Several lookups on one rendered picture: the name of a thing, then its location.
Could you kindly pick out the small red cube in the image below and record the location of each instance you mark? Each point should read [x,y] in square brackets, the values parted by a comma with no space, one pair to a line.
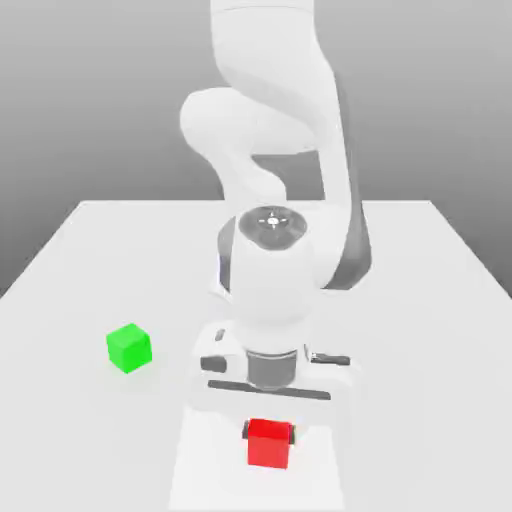
[267,448]

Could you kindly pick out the small green cube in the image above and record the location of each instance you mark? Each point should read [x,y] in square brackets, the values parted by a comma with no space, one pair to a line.
[128,348]

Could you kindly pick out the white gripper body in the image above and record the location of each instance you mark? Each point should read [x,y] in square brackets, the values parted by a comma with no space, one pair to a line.
[224,404]

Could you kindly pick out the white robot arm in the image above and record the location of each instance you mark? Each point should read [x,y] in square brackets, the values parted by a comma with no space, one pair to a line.
[276,120]

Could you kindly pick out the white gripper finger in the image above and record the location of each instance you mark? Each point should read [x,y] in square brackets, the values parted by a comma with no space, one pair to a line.
[293,435]
[244,431]

